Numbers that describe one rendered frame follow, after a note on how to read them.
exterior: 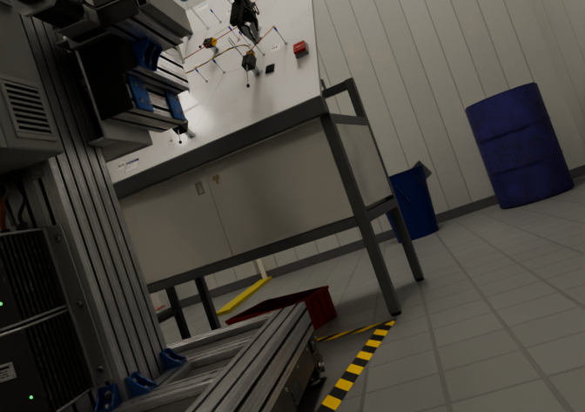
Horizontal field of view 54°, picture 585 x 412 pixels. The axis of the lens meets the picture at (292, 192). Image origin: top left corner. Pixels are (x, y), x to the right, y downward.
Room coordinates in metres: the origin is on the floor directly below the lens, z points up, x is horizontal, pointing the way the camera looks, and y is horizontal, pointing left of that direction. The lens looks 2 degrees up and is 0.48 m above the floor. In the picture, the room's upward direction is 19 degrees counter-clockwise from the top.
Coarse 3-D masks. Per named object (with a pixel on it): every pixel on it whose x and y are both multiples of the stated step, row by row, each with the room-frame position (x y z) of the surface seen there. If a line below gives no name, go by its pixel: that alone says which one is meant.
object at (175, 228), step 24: (144, 192) 2.50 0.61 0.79; (168, 192) 2.45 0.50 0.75; (192, 192) 2.41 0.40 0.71; (144, 216) 2.51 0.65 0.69; (168, 216) 2.47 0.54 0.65; (192, 216) 2.42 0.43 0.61; (216, 216) 2.38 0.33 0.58; (144, 240) 2.53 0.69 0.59; (168, 240) 2.48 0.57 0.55; (192, 240) 2.44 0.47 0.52; (216, 240) 2.40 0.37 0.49; (144, 264) 2.54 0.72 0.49; (168, 264) 2.50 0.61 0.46; (192, 264) 2.45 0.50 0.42
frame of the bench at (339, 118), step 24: (336, 120) 2.21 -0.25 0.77; (360, 120) 2.57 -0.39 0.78; (336, 144) 2.16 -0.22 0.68; (384, 168) 2.68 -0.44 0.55; (360, 216) 2.16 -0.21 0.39; (288, 240) 2.28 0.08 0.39; (312, 240) 2.25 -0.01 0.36; (408, 240) 2.68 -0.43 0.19; (216, 264) 2.41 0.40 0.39; (240, 264) 2.37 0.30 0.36; (384, 264) 2.18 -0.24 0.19; (384, 288) 2.17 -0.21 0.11
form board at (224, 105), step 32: (224, 0) 2.84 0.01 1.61; (288, 0) 2.55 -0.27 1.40; (224, 32) 2.68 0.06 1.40; (288, 32) 2.43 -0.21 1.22; (192, 64) 2.68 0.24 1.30; (224, 64) 2.55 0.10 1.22; (256, 64) 2.43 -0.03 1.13; (288, 64) 2.32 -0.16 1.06; (192, 96) 2.55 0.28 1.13; (224, 96) 2.43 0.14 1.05; (256, 96) 2.32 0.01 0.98; (288, 96) 2.22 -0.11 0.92; (320, 96) 2.14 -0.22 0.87; (192, 128) 2.42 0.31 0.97; (224, 128) 2.32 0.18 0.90; (128, 160) 2.54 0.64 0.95; (160, 160) 2.42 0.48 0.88
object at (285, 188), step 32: (320, 128) 2.18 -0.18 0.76; (224, 160) 2.34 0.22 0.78; (256, 160) 2.29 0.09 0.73; (288, 160) 2.24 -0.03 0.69; (320, 160) 2.19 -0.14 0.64; (224, 192) 2.36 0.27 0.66; (256, 192) 2.31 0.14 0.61; (288, 192) 2.26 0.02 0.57; (320, 192) 2.21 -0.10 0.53; (224, 224) 2.38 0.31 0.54; (256, 224) 2.32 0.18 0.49; (288, 224) 2.27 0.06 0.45; (320, 224) 2.23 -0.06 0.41
